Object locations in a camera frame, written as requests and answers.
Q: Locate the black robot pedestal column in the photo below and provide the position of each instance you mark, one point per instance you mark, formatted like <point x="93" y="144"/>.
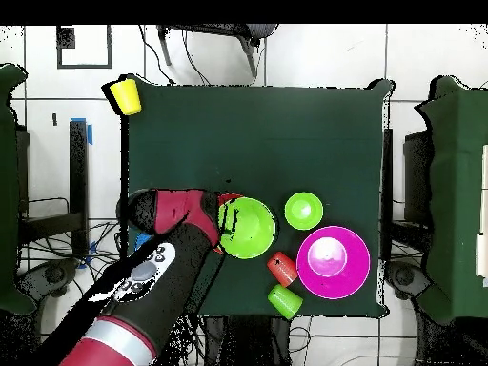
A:
<point x="248" y="343"/>

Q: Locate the orange bowl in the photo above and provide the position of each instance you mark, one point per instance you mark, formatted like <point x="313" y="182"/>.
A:
<point x="228" y="198"/>

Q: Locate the black mesh chair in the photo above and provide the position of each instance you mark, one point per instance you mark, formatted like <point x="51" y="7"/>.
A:
<point x="244" y="36"/>

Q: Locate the green cup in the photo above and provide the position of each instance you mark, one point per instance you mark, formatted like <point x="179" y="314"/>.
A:
<point x="286" y="301"/>

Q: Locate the large pink bowl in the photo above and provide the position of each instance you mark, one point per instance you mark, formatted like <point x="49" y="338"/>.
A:
<point x="354" y="274"/>

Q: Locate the large green bowl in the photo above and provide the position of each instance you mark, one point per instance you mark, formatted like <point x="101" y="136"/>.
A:
<point x="251" y="228"/>

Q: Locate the small green bowl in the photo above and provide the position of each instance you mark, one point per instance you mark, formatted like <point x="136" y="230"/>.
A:
<point x="304" y="210"/>

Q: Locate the yellow cup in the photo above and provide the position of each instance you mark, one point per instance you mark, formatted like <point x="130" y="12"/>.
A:
<point x="126" y="97"/>

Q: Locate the green cloth side table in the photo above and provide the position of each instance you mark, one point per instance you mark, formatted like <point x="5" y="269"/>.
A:
<point x="9" y="190"/>
<point x="457" y="190"/>

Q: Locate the black chair base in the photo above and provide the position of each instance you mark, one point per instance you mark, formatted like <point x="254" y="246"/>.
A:
<point x="49" y="276"/>

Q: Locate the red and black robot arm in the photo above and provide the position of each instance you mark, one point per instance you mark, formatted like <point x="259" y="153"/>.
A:
<point x="175" y="209"/>

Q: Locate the orange cup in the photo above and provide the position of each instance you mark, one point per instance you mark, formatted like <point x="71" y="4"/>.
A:
<point x="283" y="270"/>

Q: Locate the large light blue bowl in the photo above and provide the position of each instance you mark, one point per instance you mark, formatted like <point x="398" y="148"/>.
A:
<point x="143" y="241"/>

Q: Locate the dark green table cloth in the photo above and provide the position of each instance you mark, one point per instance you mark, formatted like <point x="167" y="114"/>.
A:
<point x="228" y="133"/>

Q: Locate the black metal frame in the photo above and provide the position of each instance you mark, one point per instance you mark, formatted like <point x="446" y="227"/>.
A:
<point x="78" y="183"/>

